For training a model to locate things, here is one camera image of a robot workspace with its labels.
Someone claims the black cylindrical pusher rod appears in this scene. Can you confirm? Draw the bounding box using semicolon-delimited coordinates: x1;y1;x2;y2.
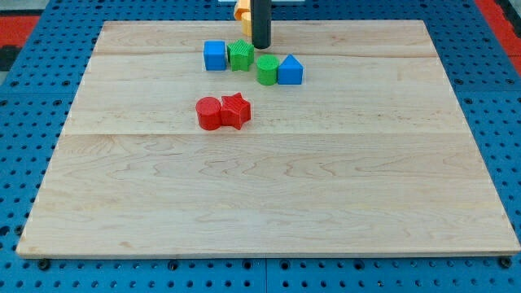
250;0;272;50

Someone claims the green star block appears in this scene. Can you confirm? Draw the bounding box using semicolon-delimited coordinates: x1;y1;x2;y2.
226;39;254;72

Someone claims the red star block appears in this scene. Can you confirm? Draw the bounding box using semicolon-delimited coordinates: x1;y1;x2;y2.
221;93;252;130

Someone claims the yellow block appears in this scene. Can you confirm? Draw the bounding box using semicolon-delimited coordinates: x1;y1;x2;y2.
241;11;252;37

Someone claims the orange block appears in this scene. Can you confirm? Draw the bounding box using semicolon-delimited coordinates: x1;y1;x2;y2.
234;0;251;20

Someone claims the green cylinder block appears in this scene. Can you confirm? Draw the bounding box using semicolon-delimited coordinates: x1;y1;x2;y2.
256;55;279;85

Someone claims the blue cube block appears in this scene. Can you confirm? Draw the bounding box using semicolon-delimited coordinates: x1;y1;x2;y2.
203;40;226;71

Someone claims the blue triangle block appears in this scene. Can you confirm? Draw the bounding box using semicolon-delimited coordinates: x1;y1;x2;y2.
278;55;304;85

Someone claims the red cylinder block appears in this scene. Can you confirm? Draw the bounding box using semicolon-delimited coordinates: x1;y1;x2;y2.
195;97;221;130

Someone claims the wooden board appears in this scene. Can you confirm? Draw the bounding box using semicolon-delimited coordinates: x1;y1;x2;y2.
17;20;520;260

